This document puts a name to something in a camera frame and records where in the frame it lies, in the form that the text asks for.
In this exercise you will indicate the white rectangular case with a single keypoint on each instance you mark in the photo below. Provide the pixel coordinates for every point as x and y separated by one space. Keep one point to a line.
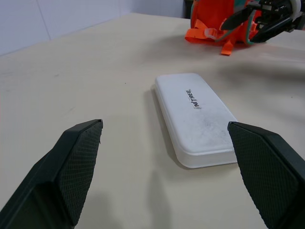
190 119

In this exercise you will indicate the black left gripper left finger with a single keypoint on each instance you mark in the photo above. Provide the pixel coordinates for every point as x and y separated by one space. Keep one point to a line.
59 181

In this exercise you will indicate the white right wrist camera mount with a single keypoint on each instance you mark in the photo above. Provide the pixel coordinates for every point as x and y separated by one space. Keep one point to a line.
296 6

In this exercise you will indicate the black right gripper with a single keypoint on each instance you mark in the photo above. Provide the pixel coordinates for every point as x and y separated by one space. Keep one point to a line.
274 10

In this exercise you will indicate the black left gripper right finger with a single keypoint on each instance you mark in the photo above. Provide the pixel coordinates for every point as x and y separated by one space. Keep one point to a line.
269 174

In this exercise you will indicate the orange backpack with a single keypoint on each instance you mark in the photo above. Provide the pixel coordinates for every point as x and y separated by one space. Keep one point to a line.
214 14

